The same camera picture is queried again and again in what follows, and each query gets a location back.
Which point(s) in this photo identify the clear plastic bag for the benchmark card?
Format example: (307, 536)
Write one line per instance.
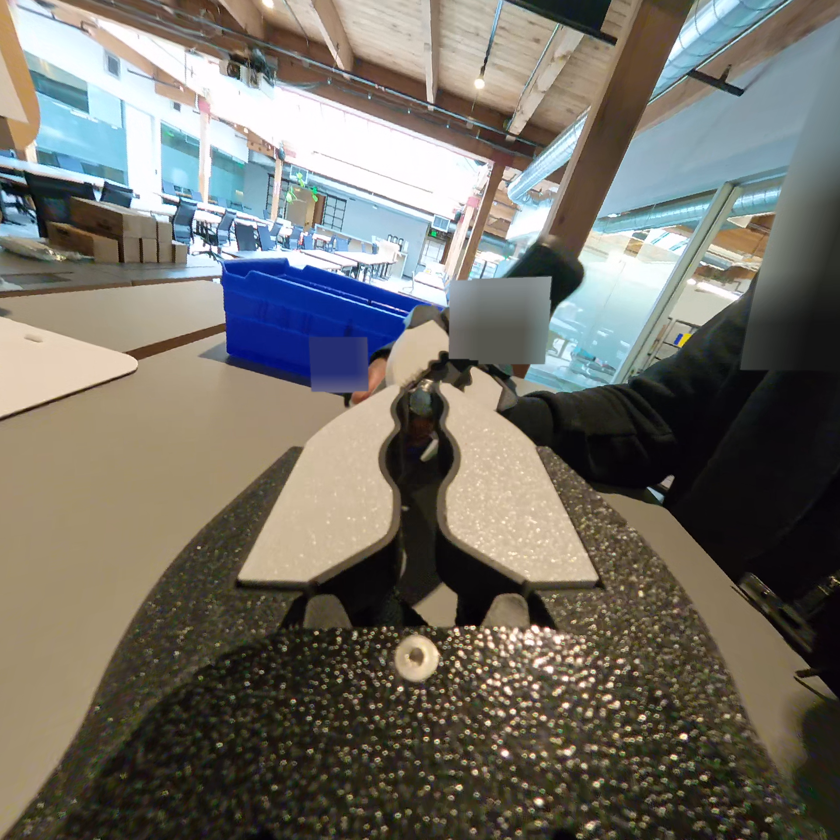
(23, 248)

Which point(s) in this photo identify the silver ventilation duct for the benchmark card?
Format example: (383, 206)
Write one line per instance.
(689, 210)
(544, 161)

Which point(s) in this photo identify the silver bolt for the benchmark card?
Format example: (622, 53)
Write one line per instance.
(422, 397)

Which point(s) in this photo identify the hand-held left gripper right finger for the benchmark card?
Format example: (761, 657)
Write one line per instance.
(505, 505)

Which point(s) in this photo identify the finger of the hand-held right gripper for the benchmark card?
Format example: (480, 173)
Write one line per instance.
(420, 348)
(489, 387)

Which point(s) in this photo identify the person's right hand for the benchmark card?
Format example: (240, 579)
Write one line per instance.
(367, 380)

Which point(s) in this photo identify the white rounded board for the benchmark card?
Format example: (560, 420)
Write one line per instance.
(52, 367)

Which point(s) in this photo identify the blue plastic bin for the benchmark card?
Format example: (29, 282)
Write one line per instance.
(275, 315)

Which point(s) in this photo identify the rows of office chairs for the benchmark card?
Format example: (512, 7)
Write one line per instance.
(249, 233)

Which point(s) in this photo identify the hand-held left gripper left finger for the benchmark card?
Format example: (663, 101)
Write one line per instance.
(328, 505)

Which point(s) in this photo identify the black hanging screen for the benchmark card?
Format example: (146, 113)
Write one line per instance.
(564, 16)

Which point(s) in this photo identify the wooden pillar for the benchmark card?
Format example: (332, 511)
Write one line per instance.
(604, 131)
(479, 216)

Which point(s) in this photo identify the blue yellow box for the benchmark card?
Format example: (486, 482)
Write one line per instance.
(684, 340)

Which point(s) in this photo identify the brown cardboard box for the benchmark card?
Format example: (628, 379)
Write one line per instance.
(105, 229)

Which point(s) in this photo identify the black desk monitor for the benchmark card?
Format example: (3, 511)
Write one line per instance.
(56, 203)

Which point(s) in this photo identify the white ceiling unit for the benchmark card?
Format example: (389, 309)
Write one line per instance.
(249, 69)

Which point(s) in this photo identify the green hanging plant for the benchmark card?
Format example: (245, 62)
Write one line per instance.
(303, 190)

